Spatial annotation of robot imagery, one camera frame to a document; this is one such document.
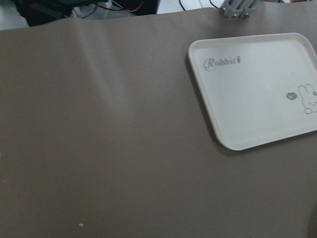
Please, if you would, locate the white rabbit tray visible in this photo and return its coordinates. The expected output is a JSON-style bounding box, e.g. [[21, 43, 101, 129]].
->
[[188, 33, 317, 151]]

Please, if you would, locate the brown table mat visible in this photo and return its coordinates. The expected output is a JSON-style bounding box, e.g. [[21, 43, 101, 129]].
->
[[0, 2, 317, 238]]

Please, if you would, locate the grey metal bracket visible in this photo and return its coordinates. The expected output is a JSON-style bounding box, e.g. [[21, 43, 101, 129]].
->
[[220, 0, 260, 18]]

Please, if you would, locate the black device with wires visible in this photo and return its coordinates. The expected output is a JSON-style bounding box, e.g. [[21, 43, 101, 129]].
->
[[13, 0, 160, 26]]

